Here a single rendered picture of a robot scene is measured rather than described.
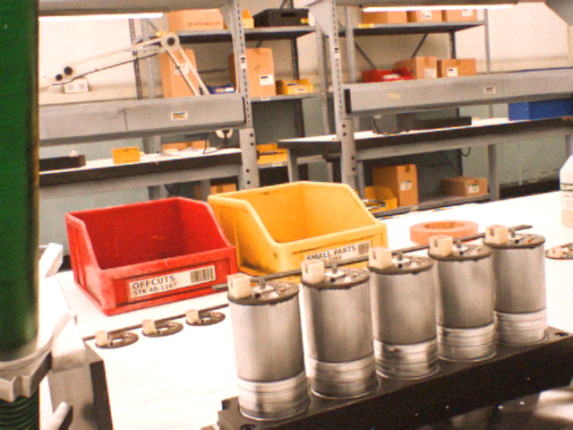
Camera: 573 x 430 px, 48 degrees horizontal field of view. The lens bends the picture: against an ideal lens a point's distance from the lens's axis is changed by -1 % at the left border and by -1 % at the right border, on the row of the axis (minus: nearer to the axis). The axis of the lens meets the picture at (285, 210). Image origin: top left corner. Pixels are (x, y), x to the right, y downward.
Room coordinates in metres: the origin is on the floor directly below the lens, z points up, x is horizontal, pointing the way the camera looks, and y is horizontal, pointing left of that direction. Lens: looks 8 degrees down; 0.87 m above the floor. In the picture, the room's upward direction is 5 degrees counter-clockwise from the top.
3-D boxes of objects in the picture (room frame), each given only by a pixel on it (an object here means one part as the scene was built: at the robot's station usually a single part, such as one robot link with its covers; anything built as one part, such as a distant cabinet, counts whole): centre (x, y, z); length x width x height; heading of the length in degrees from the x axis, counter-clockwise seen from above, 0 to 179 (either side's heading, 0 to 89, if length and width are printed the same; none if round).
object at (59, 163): (2.54, 0.89, 0.77); 0.24 x 0.16 x 0.04; 97
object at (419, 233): (0.57, -0.14, 0.76); 0.06 x 0.06 x 0.01
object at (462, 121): (3.15, -0.78, 0.77); 0.24 x 0.16 x 0.04; 111
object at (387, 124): (3.02, -0.52, 0.80); 0.15 x 0.12 x 0.10; 41
